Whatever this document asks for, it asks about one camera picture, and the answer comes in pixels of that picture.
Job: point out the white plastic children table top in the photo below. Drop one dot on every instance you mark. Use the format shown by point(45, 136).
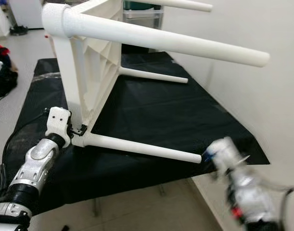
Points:
point(74, 77)

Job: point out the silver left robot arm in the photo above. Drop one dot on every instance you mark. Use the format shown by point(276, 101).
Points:
point(36, 163)

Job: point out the clear plastic bag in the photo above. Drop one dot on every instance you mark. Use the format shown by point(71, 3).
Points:
point(49, 75)

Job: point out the black open suitcase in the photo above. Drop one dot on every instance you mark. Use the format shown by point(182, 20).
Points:
point(5, 84)

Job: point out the black round wok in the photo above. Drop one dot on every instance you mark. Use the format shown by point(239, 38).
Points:
point(132, 48)

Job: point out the black fan base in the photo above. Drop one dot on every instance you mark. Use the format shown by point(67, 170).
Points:
point(18, 30)

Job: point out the white cabinet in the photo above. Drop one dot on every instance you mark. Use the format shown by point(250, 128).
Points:
point(24, 12)

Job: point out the green round pot lid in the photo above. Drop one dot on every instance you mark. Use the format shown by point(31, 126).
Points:
point(137, 5)

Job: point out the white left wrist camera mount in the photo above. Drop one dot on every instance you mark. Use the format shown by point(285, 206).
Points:
point(58, 120)

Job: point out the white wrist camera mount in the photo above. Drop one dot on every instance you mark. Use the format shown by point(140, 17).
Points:
point(58, 120)
point(223, 151)

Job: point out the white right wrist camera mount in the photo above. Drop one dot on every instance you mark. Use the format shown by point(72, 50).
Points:
point(223, 151)

